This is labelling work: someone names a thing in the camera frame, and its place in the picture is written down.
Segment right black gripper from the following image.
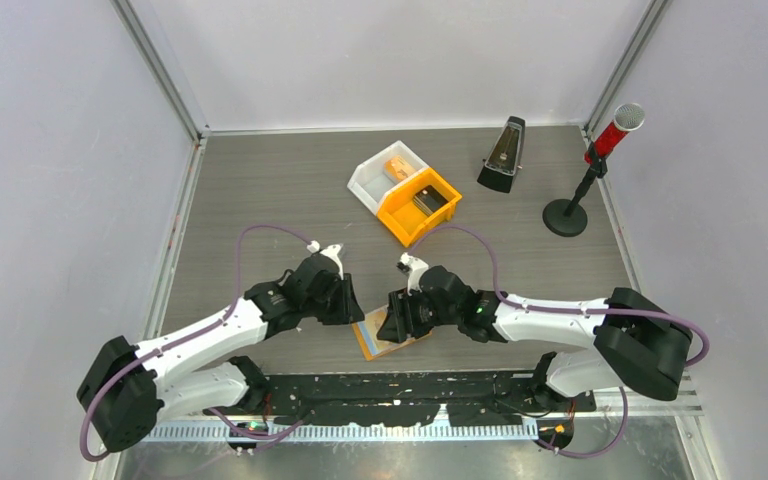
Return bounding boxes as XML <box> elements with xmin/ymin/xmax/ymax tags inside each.
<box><xmin>377</xmin><ymin>285</ymin><xmax>461</xmax><ymax>344</ymax></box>

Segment blue credit card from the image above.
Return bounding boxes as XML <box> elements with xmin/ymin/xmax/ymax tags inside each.
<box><xmin>359</xmin><ymin>306</ymin><xmax>398</xmax><ymax>358</ymax></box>

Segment orange card holder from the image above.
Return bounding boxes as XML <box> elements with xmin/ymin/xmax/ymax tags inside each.
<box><xmin>352</xmin><ymin>306</ymin><xmax>431</xmax><ymax>361</ymax></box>

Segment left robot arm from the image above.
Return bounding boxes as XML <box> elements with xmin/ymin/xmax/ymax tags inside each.
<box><xmin>77</xmin><ymin>244</ymin><xmax>364</xmax><ymax>461</ymax></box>

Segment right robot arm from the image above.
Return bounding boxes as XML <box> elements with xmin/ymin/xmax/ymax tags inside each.
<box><xmin>376</xmin><ymin>266</ymin><xmax>693</xmax><ymax>411</ymax></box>

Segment black cards in yellow bin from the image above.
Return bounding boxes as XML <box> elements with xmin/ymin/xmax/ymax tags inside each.
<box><xmin>412</xmin><ymin>185</ymin><xmax>448</xmax><ymax>216</ymax></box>

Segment yellow plastic bin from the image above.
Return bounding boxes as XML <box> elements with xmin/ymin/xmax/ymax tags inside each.
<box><xmin>376</xmin><ymin>168</ymin><xmax>463</xmax><ymax>247</ymax></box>

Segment white plastic bin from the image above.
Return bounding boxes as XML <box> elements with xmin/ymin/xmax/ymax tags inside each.
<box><xmin>347</xmin><ymin>141</ymin><xmax>429</xmax><ymax>215</ymax></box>

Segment orange box in white bin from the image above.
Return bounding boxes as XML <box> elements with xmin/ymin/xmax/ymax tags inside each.
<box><xmin>384</xmin><ymin>155</ymin><xmax>417</xmax><ymax>184</ymax></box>

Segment black metronome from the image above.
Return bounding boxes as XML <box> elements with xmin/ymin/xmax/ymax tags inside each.
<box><xmin>477</xmin><ymin>116</ymin><xmax>526</xmax><ymax>194</ymax></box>

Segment black microphone stand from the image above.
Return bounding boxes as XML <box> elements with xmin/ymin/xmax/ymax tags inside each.
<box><xmin>542</xmin><ymin>142</ymin><xmax>607</xmax><ymax>238</ymax></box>

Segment red microphone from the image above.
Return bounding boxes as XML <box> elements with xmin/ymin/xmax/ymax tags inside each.
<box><xmin>584</xmin><ymin>103</ymin><xmax>645</xmax><ymax>165</ymax></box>

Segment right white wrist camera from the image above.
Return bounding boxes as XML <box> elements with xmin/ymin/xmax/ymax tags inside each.
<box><xmin>396</xmin><ymin>252</ymin><xmax>429</xmax><ymax>295</ymax></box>

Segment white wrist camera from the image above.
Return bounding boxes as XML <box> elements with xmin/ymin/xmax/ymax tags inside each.
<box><xmin>396</xmin><ymin>252</ymin><xmax>429</xmax><ymax>295</ymax></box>
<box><xmin>306</xmin><ymin>240</ymin><xmax>344</xmax><ymax>279</ymax></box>

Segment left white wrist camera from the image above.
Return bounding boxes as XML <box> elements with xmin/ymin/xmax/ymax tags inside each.
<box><xmin>306</xmin><ymin>240</ymin><xmax>344</xmax><ymax>279</ymax></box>

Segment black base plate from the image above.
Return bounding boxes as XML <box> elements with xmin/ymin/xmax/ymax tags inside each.
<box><xmin>202</xmin><ymin>370</ymin><xmax>597</xmax><ymax>429</ymax></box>

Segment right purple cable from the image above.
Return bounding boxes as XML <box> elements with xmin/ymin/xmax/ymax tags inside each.
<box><xmin>410</xmin><ymin>224</ymin><xmax>712</xmax><ymax>368</ymax></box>

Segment purple cable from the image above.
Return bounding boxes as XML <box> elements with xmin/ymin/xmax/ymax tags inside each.
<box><xmin>79</xmin><ymin>224</ymin><xmax>319</xmax><ymax>463</ymax></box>
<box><xmin>410</xmin><ymin>224</ymin><xmax>712</xmax><ymax>368</ymax></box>

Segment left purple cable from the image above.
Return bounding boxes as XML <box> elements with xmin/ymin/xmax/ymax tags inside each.
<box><xmin>79</xmin><ymin>224</ymin><xmax>319</xmax><ymax>463</ymax></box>

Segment white toothed rail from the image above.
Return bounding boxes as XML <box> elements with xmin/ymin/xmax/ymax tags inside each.
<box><xmin>143</xmin><ymin>419</ymin><xmax>539</xmax><ymax>443</ymax></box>

